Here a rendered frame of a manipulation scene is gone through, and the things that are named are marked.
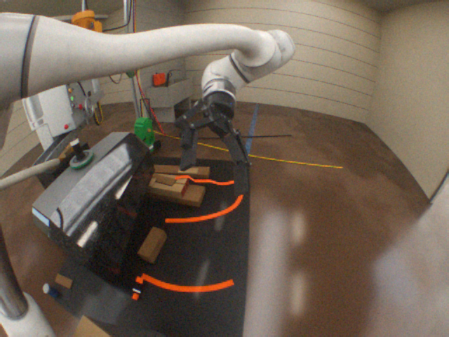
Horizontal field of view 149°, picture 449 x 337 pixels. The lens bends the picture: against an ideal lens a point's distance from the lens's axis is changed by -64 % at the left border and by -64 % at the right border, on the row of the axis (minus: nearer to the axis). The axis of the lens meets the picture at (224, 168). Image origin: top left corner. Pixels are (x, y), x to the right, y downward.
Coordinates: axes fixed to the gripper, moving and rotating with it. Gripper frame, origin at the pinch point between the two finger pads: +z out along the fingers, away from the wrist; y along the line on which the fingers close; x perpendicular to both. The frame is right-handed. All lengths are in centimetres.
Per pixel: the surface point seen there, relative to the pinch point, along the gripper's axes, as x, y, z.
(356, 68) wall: 225, -350, -417
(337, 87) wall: 137, -373, -401
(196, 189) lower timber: -117, -89, -63
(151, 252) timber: -118, -46, 9
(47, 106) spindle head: -84, 67, -51
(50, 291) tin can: -176, 37, 71
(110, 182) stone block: -103, 2, -32
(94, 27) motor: -72, 90, -139
